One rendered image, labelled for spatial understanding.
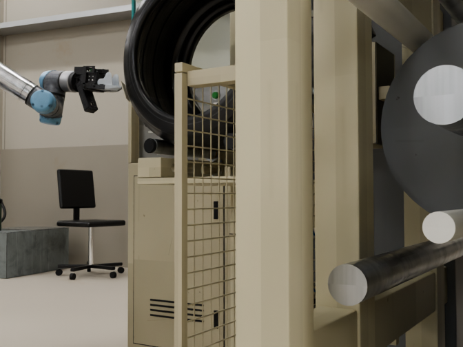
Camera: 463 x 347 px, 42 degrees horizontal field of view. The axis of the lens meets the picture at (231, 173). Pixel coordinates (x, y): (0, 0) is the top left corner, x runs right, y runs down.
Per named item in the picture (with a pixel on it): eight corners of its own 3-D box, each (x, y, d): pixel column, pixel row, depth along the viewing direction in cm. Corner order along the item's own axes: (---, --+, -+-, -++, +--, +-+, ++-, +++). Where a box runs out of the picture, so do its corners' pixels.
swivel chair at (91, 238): (131, 271, 599) (132, 170, 603) (111, 281, 535) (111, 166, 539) (69, 270, 607) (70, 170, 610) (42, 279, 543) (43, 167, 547)
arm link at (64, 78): (58, 90, 210) (75, 93, 217) (67, 91, 208) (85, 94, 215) (60, 69, 210) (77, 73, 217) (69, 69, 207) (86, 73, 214)
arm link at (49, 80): (52, 96, 222) (55, 73, 222) (73, 96, 216) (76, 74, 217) (34, 90, 215) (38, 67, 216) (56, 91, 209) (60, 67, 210)
